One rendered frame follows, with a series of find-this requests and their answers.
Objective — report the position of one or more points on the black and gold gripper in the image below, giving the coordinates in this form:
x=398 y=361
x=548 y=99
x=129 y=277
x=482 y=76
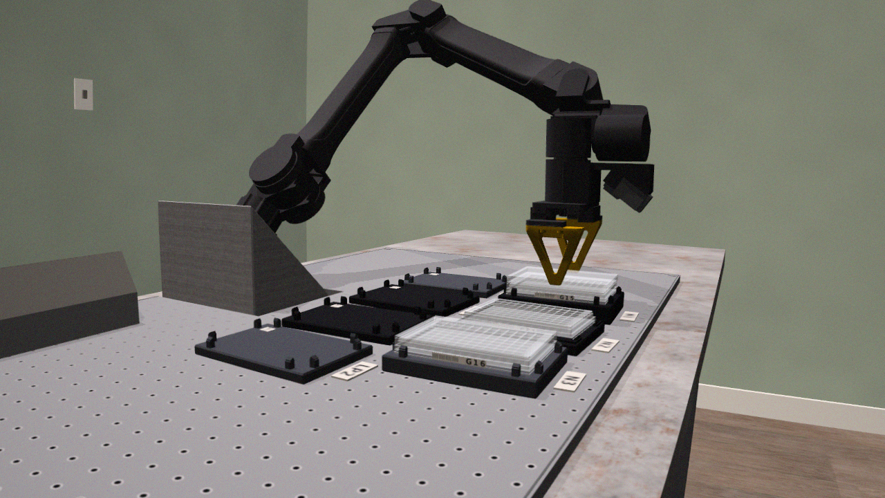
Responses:
x=541 y=224

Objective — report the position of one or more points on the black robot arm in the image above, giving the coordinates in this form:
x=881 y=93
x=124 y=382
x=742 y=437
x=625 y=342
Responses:
x=289 y=178

